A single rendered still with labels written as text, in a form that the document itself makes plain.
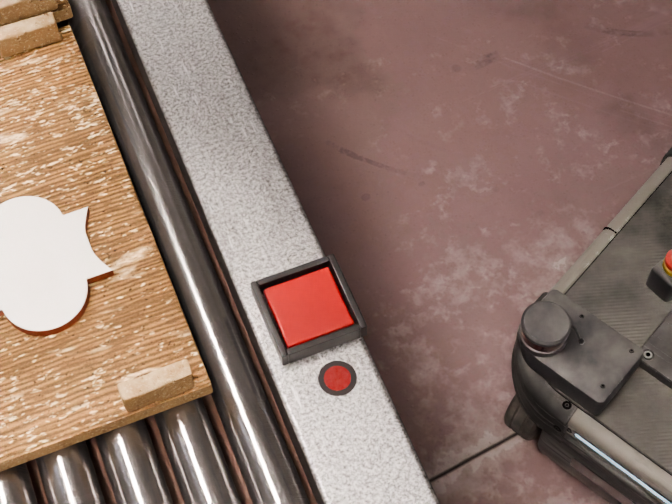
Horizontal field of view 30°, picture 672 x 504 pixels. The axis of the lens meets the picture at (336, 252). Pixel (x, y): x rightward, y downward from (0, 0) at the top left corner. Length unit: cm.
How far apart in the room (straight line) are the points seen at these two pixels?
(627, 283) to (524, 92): 60
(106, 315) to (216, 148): 20
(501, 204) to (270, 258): 117
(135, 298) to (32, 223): 12
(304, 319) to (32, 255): 24
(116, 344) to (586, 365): 88
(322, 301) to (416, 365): 101
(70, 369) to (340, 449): 23
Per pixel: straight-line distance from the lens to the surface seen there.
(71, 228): 109
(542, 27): 248
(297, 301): 105
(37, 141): 117
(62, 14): 126
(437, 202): 222
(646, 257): 192
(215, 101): 119
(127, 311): 105
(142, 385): 99
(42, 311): 106
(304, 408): 102
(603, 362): 178
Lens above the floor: 185
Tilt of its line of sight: 59 degrees down
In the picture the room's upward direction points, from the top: 1 degrees counter-clockwise
